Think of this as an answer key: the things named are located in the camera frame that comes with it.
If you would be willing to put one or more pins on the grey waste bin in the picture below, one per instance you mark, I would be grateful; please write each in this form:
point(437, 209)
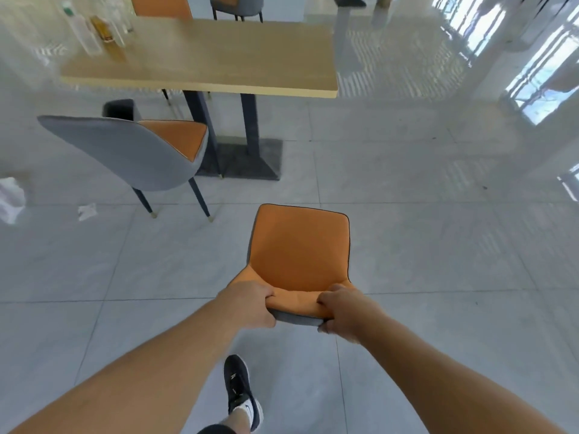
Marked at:
point(120, 110)

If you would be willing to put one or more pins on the person's left hand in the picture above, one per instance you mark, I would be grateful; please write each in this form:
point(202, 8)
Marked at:
point(249, 307)

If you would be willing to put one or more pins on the person's left forearm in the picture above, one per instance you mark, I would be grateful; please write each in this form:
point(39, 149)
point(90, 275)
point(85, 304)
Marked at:
point(135, 379)

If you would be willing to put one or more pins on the person's left leg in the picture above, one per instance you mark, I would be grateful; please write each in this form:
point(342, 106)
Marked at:
point(230, 422)

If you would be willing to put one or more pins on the crumpled white tissue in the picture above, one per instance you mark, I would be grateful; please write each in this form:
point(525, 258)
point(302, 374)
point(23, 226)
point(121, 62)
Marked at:
point(87, 212)

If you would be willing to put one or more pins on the person's right hand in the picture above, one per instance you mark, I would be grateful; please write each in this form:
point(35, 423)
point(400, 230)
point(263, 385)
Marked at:
point(353, 316)

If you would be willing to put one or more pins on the person's right forearm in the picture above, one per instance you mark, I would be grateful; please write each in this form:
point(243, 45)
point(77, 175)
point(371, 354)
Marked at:
point(452, 393)

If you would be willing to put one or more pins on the white plastic bag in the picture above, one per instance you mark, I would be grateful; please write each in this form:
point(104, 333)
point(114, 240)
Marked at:
point(11, 201)

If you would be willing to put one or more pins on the clear plastic bottle white cap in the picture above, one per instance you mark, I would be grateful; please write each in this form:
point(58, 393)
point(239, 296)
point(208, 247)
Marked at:
point(86, 36)

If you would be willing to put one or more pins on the person's left shoe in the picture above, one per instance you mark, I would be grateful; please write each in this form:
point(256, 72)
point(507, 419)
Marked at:
point(239, 388)

